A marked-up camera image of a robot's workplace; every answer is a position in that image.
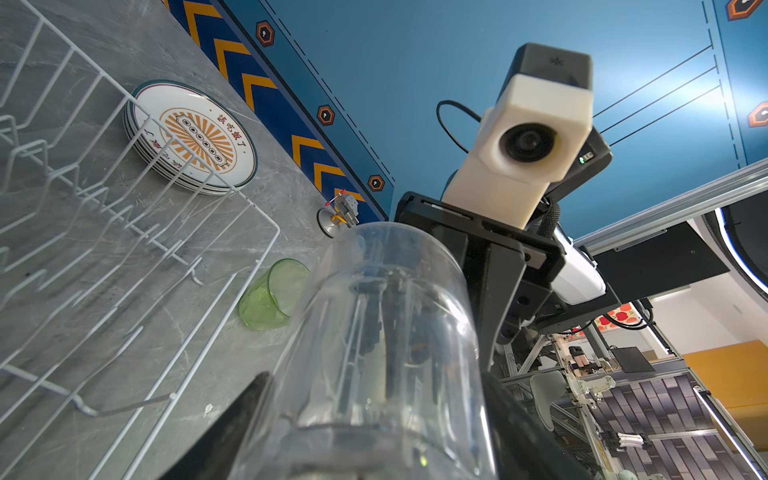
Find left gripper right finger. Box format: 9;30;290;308
481;373;590;480

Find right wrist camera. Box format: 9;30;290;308
441;43;594;228

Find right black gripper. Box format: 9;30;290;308
394;192;565;371

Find clear glass cup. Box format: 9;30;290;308
230;222;497;479

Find white wire dish rack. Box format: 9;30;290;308
1;1;279;479

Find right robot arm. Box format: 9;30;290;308
396;192;767;342

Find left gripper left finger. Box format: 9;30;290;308
160;371;272;480

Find green glass cup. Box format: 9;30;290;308
237;258;310;331

